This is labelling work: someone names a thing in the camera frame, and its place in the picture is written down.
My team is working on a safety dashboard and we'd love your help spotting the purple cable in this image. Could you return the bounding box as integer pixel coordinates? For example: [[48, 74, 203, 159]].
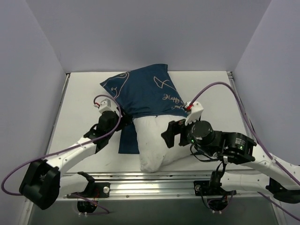
[[187, 81, 300, 221], [1, 94, 122, 215]]

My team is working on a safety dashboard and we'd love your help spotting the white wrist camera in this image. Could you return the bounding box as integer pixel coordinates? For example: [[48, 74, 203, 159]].
[[94, 98, 116, 114], [184, 101, 204, 126]]

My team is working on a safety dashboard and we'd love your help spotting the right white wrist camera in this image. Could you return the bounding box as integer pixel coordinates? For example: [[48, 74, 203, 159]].
[[184, 101, 204, 126]]

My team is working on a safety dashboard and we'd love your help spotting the white pillow insert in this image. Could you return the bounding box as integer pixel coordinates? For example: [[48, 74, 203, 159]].
[[133, 115, 190, 173]]

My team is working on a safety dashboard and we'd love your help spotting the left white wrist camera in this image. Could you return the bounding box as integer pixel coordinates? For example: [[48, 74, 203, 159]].
[[94, 98, 116, 114]]

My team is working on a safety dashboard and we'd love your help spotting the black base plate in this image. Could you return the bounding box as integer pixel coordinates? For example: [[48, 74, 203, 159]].
[[194, 180, 237, 196], [67, 182, 110, 198]]

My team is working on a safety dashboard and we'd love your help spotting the aluminium mounting rail frame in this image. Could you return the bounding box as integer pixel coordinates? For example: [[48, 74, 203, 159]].
[[20, 72, 286, 225]]

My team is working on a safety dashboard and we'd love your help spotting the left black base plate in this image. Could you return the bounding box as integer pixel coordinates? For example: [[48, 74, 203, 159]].
[[67, 182, 110, 198]]

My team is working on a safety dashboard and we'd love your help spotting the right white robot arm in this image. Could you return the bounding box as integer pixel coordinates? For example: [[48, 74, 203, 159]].
[[161, 120, 300, 204]]

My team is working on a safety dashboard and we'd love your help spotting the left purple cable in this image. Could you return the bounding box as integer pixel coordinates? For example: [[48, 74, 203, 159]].
[[1, 94, 122, 215]]

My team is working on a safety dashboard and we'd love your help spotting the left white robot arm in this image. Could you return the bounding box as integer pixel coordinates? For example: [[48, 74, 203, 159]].
[[19, 110, 133, 210]]

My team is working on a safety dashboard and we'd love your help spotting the blue fish-print pillowcase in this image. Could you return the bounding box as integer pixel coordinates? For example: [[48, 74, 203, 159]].
[[99, 63, 190, 155]]

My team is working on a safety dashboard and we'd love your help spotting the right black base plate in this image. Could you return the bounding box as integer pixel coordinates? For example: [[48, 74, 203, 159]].
[[194, 180, 237, 196]]

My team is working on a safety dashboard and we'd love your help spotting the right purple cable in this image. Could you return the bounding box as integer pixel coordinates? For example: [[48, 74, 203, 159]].
[[187, 81, 300, 221]]

